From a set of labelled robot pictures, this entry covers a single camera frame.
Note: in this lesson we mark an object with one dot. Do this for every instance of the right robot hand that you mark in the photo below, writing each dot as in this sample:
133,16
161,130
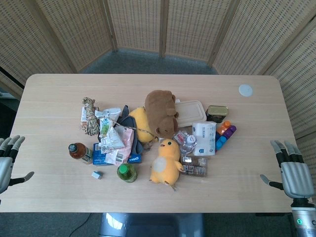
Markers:
295,176

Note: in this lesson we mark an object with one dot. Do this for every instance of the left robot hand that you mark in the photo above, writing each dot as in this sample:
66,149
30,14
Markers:
5,165

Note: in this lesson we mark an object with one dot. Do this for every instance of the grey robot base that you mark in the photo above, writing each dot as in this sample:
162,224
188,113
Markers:
150,224

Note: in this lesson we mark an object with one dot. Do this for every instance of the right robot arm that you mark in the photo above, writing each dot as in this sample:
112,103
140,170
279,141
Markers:
304,217

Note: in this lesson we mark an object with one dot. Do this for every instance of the brown tea bottle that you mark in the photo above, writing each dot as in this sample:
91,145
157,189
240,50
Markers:
80,153

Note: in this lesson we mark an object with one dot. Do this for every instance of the colourful toy blocks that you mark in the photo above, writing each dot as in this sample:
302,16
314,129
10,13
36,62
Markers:
225,137

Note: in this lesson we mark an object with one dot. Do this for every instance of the small grey block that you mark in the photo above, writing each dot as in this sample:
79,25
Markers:
96,175

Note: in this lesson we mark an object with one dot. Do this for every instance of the blue Oreo box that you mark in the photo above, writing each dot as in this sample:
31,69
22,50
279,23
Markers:
98,154

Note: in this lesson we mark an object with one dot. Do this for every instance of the white tissue pack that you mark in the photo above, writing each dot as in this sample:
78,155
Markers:
203,138

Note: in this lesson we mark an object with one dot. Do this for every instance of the white round table cap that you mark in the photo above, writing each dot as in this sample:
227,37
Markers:
246,90

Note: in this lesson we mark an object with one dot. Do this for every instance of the dark green tin can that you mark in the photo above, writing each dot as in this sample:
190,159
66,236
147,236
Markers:
217,113

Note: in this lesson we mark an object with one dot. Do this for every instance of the brown snack packet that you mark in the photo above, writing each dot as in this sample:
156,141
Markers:
195,166

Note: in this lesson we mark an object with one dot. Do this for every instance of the green white snack bag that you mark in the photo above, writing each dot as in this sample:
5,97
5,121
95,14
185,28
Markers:
109,130

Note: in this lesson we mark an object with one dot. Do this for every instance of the clear plastic water bottle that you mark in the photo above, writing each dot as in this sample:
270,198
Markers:
187,145

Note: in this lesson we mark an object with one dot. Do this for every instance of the pink snack packet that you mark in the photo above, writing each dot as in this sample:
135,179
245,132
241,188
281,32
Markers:
121,150

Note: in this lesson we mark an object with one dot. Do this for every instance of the red white small packet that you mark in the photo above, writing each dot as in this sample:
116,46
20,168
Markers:
181,136

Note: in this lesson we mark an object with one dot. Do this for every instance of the green tea bottle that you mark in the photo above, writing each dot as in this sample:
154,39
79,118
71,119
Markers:
126,172

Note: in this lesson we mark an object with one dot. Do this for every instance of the yellow chick plush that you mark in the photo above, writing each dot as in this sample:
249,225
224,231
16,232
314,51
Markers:
166,163

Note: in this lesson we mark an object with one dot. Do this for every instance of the grey cloth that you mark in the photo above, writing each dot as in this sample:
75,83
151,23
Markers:
128,121

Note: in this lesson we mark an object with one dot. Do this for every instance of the yellow round plush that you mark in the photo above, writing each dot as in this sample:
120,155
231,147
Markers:
140,123

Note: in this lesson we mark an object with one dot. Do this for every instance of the brown bear plush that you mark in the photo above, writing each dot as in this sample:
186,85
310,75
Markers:
161,111

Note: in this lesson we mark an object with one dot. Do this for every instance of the wicker folding screen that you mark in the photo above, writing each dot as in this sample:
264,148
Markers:
158,29

